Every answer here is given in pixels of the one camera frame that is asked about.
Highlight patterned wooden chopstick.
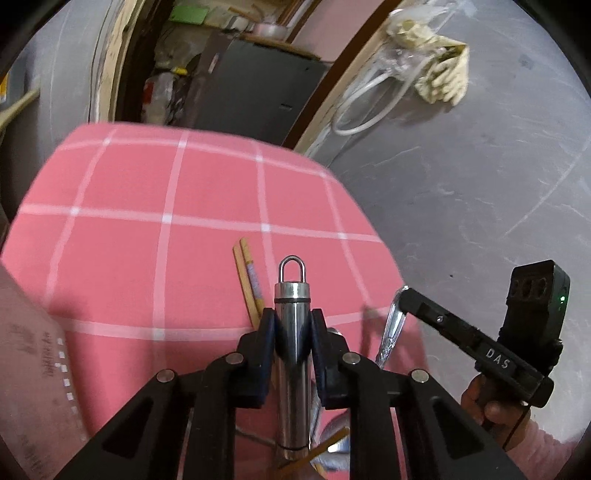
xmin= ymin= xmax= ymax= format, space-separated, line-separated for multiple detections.
xmin=238 ymin=237 xmax=267 ymax=319
xmin=232 ymin=246 xmax=260 ymax=330

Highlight ornate handle steel spoon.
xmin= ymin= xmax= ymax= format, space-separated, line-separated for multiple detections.
xmin=375 ymin=286 xmax=411 ymax=370

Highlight clear plastic bag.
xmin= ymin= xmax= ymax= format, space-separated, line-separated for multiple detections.
xmin=369 ymin=9 xmax=444 ymax=88

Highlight person's right forearm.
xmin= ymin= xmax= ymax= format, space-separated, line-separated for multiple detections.
xmin=502 ymin=414 xmax=583 ymax=468

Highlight wooden door frame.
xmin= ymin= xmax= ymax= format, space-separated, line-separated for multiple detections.
xmin=91 ymin=0 xmax=403 ymax=160

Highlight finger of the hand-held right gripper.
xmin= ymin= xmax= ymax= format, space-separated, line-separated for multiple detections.
xmin=398 ymin=286 xmax=481 ymax=347

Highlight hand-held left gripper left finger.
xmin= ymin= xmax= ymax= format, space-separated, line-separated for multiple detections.
xmin=53 ymin=307 xmax=279 ymax=480

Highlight green box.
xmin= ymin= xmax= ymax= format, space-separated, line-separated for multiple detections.
xmin=168 ymin=3 xmax=207 ymax=24

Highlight white hose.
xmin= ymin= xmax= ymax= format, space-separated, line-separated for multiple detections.
xmin=332 ymin=68 xmax=411 ymax=137

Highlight person's right hand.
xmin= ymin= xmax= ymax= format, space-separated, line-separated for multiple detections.
xmin=461 ymin=374 xmax=530 ymax=433

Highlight cream rubber gloves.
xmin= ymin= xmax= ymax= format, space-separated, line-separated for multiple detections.
xmin=387 ymin=8 xmax=470 ymax=106

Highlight wooden cutting board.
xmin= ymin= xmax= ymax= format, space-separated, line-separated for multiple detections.
xmin=240 ymin=37 xmax=324 ymax=62

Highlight steel cylinder with loop cap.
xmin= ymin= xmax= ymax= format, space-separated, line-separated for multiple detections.
xmin=274 ymin=255 xmax=311 ymax=461

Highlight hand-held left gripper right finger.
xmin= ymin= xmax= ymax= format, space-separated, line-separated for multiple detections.
xmin=309 ymin=308 xmax=527 ymax=480

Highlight pink checked tablecloth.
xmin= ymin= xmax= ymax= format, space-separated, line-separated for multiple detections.
xmin=0 ymin=122 xmax=428 ymax=480

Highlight dark grey cabinet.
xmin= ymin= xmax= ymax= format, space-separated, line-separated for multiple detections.
xmin=185 ymin=37 xmax=331 ymax=149

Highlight aluminium pot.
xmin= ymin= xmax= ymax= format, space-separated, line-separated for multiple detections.
xmin=244 ymin=23 xmax=290 ymax=43

